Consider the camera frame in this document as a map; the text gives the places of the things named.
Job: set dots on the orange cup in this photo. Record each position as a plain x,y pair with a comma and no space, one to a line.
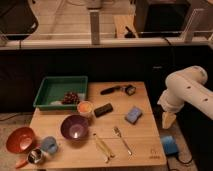
85,108

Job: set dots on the red bowl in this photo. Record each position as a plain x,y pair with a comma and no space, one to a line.
21,140

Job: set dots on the white cloth in tray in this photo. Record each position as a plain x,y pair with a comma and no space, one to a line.
56,103

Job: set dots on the grey metal post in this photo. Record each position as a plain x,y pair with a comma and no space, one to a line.
95,29

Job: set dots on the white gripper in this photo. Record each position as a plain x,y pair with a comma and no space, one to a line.
168,119

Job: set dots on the green plastic tray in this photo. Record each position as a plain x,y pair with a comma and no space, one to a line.
53,88

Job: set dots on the silver fork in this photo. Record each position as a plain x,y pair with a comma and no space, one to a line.
119,135

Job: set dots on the wooden table board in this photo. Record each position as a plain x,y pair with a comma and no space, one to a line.
142,137

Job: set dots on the black handled brush tool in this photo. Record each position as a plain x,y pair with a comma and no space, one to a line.
128,89

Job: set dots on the small steel pot orange handle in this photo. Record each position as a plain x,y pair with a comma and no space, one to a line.
35,156

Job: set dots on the purple grape bunch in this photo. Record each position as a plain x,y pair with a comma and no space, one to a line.
71,98

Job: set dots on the purple bowl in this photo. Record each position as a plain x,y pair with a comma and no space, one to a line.
74,127

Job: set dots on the yellow wooden tongs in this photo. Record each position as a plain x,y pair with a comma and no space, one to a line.
102,146

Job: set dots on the black rectangular block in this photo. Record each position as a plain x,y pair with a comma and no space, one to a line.
103,110

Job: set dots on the blue mug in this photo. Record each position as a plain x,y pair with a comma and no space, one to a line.
49,145

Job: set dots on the blue sponge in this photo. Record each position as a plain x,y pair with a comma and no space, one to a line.
133,115

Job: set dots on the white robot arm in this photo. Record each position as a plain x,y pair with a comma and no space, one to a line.
186,85

